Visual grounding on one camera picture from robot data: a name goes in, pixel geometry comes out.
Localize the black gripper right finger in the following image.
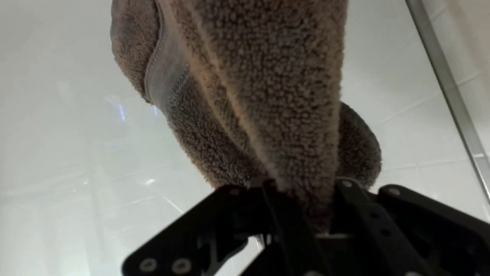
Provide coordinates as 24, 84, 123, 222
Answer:
335, 179, 490, 276

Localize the grey-brown terry cloth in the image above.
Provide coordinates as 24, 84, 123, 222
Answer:
111, 0, 382, 231

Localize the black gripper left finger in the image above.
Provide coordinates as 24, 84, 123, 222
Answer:
122, 181, 328, 276

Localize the glass shower door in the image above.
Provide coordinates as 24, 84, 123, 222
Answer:
405, 0, 490, 202

